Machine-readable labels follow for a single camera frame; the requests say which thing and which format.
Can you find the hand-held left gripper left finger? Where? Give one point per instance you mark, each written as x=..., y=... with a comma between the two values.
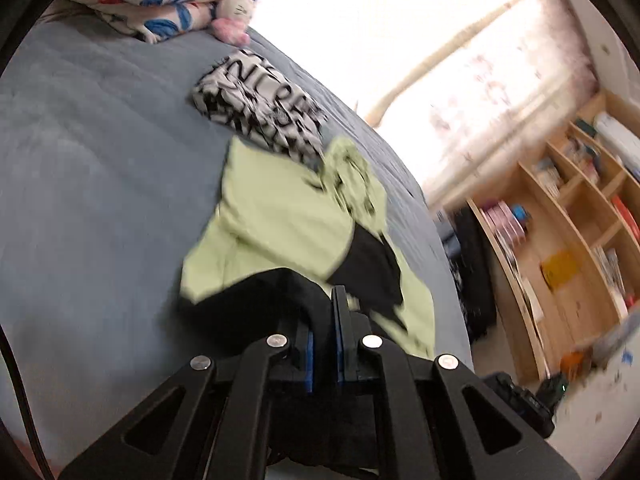
x=309, y=360

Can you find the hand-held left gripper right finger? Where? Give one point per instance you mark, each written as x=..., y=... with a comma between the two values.
x=340, y=360

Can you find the green and black hooded jacket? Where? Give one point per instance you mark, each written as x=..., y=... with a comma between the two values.
x=265, y=220

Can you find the black and white patterned cloth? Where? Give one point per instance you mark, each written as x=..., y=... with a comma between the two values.
x=457, y=280

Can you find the yellow packet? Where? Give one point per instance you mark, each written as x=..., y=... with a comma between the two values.
x=560, y=270

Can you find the black bag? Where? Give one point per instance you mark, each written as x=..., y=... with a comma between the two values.
x=477, y=270

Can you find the stack of pink boxes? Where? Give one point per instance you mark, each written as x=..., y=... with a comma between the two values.
x=500, y=222

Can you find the wooden bookshelf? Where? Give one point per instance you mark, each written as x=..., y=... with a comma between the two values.
x=565, y=220

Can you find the small blue box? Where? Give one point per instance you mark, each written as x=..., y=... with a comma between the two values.
x=521, y=214

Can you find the black and white printed garment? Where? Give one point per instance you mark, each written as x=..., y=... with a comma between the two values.
x=250, y=95

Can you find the blue bed sheet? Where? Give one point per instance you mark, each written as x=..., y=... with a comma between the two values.
x=100, y=170

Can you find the sheer leaf print curtain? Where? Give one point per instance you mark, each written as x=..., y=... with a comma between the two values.
x=500, y=100

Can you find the white cat plush toy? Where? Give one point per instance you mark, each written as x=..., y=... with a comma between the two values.
x=235, y=10

